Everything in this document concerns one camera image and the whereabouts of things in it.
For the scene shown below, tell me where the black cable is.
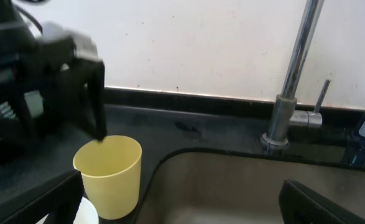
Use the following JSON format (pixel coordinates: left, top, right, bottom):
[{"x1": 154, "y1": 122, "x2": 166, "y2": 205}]
[{"x1": 12, "y1": 0, "x2": 51, "y2": 35}]

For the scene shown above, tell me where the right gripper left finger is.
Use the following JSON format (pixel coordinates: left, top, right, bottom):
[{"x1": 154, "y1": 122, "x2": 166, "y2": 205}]
[{"x1": 0, "y1": 169, "x2": 85, "y2": 224}]

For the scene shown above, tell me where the white cup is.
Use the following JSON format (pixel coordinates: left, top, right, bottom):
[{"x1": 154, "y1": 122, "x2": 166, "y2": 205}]
[{"x1": 35, "y1": 196, "x2": 99, "y2": 224}]

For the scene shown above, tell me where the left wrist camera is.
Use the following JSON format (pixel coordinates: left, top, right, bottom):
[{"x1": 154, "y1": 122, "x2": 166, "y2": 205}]
[{"x1": 40, "y1": 21, "x2": 101, "y2": 62}]

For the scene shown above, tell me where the steel tap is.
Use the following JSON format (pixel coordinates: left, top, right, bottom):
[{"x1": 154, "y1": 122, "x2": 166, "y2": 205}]
[{"x1": 260, "y1": 0, "x2": 331, "y2": 153}]

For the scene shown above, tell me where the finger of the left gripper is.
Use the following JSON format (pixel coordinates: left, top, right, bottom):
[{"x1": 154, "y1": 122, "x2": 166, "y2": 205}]
[
  {"x1": 47, "y1": 77, "x2": 93, "y2": 139},
  {"x1": 85, "y1": 61, "x2": 108, "y2": 143}
]

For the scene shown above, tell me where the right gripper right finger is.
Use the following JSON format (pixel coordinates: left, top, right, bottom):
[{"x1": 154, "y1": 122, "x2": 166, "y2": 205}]
[{"x1": 278, "y1": 179, "x2": 365, "y2": 224}]

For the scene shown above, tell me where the yellow cup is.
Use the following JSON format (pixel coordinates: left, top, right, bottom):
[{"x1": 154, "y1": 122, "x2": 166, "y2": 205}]
[{"x1": 72, "y1": 134, "x2": 143, "y2": 220}]

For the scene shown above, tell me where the steel sink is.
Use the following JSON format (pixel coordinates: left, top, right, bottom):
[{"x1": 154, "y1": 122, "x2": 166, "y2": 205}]
[{"x1": 135, "y1": 148, "x2": 365, "y2": 224}]

